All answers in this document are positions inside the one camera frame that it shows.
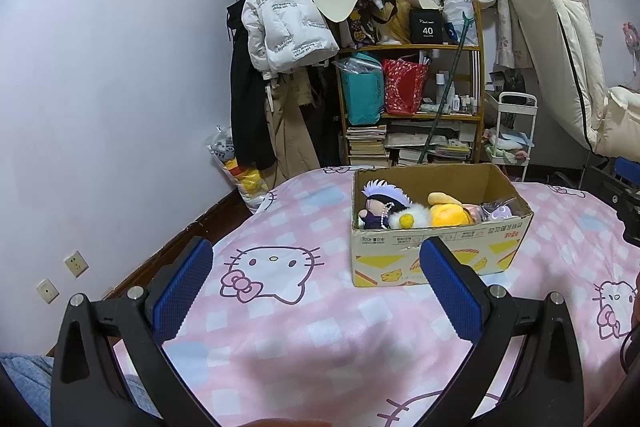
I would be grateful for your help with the green pole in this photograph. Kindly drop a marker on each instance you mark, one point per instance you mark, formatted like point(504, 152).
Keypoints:
point(439, 107)

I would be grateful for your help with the black box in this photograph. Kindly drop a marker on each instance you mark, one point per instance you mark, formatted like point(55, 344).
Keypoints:
point(427, 29)

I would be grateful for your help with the stack of books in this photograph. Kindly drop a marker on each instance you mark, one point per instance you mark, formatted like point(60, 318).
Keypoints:
point(365, 147)

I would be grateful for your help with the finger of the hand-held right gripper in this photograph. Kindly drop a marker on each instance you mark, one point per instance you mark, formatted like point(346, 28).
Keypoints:
point(629, 169)
point(632, 224)

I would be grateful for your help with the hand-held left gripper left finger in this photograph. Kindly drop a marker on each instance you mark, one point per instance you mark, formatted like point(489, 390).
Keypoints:
point(182, 292)

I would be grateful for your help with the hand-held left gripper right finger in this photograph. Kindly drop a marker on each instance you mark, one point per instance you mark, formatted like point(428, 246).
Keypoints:
point(450, 292)

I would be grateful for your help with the dark hanging garment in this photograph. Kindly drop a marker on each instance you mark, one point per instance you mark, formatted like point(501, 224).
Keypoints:
point(322, 117)

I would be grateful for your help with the row of white bottles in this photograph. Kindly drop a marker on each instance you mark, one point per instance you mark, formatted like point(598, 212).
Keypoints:
point(467, 103)

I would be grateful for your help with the teal bag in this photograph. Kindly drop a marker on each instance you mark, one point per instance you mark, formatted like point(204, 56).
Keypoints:
point(362, 97)

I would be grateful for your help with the wooden shelf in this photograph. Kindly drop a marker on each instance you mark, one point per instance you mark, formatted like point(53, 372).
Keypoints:
point(415, 48)

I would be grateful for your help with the white plastic bag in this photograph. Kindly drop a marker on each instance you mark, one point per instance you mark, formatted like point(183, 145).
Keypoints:
point(455, 2)

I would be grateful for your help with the red patterned bag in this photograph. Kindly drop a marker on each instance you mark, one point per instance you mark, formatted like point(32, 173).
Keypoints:
point(402, 87)

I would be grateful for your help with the beige trousers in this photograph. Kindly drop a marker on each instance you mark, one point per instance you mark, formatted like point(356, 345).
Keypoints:
point(290, 132)

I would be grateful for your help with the white trolley cart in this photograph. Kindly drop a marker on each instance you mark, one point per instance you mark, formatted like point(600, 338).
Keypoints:
point(517, 97)

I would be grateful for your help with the cream folded mattress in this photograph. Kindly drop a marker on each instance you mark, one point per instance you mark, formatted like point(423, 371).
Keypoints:
point(550, 32)

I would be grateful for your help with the yellow bear plush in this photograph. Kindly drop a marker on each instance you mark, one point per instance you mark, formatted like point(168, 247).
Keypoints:
point(447, 214)

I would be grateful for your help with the white wall socket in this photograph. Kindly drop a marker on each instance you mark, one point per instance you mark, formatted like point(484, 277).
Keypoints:
point(75, 264)
point(47, 291)

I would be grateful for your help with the pink cat printed blanket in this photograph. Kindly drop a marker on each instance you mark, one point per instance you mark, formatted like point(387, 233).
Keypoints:
point(300, 332)

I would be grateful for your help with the blue fleece cloth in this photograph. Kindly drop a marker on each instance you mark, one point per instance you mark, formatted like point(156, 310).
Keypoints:
point(25, 382)

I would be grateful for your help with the dark patterned bag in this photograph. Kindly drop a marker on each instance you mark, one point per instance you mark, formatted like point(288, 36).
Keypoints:
point(362, 29)

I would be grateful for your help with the pink small fan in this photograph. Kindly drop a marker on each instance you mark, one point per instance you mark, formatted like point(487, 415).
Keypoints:
point(632, 37)

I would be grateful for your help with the pastel folded cloths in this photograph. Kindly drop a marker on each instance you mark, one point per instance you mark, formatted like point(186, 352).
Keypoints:
point(505, 147)

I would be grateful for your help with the dark plush doll pale hair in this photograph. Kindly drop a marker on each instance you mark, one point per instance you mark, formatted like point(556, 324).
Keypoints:
point(380, 214)

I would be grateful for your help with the clear bag with purple toy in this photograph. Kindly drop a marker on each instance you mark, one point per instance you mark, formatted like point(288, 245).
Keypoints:
point(500, 212)

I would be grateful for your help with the printed cardboard box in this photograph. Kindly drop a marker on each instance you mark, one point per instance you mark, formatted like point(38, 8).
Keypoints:
point(390, 267)

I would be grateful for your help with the white fluffy plush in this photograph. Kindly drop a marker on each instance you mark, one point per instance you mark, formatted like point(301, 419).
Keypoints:
point(420, 217)

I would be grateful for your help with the plastic bag of toys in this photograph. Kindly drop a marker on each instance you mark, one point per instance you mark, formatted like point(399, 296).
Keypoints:
point(245, 179)

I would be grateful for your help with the black hanging coat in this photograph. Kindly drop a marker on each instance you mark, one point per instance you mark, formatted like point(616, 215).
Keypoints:
point(247, 107)

